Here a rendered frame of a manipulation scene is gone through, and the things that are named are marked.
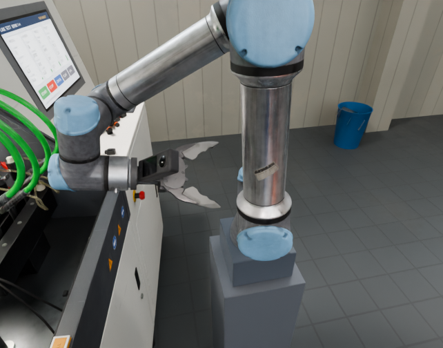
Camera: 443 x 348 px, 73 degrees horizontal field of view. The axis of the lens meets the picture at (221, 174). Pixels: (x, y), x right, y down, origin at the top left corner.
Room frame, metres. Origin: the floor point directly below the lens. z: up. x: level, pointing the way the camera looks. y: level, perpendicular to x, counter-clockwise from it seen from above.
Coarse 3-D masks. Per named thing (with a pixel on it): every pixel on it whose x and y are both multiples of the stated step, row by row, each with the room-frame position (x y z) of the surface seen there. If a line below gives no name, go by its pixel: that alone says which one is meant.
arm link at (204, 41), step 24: (216, 24) 0.60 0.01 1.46; (168, 48) 0.61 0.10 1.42; (192, 48) 0.60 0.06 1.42; (216, 48) 0.60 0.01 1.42; (120, 72) 0.64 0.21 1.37; (144, 72) 0.61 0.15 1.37; (168, 72) 0.60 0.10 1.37; (192, 72) 0.63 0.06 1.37; (96, 96) 0.60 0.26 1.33; (120, 96) 0.61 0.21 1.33; (144, 96) 0.61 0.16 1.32
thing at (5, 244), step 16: (48, 192) 0.75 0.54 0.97; (16, 208) 0.67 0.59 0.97; (32, 208) 0.66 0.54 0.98; (48, 208) 0.72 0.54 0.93; (0, 224) 0.59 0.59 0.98; (16, 224) 0.59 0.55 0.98; (32, 224) 0.62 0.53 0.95; (0, 240) 0.54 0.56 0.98; (16, 240) 0.54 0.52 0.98; (32, 240) 0.59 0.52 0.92; (0, 256) 0.49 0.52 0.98; (16, 256) 0.51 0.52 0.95; (32, 256) 0.57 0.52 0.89; (0, 272) 0.45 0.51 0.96; (16, 272) 0.49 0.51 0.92; (32, 272) 0.55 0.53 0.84; (0, 288) 0.43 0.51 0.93
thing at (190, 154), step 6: (198, 144) 0.61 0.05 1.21; (204, 144) 0.61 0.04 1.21; (210, 144) 0.61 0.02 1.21; (216, 144) 0.62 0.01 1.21; (186, 150) 0.59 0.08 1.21; (192, 150) 0.59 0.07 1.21; (198, 150) 0.60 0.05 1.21; (204, 150) 0.60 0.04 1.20; (186, 156) 0.58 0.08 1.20; (192, 156) 0.58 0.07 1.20
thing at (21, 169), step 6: (0, 132) 0.49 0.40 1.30; (0, 138) 0.49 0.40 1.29; (6, 138) 0.49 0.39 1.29; (6, 144) 0.49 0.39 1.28; (12, 144) 0.49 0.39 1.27; (12, 150) 0.49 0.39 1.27; (12, 156) 0.49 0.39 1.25; (18, 156) 0.49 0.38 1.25; (18, 162) 0.49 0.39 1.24; (18, 168) 0.49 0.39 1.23; (24, 168) 0.49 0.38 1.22; (18, 174) 0.49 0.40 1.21; (24, 174) 0.49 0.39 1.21; (18, 180) 0.49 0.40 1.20; (12, 186) 0.49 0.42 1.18; (18, 186) 0.49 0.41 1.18; (12, 192) 0.48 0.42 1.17
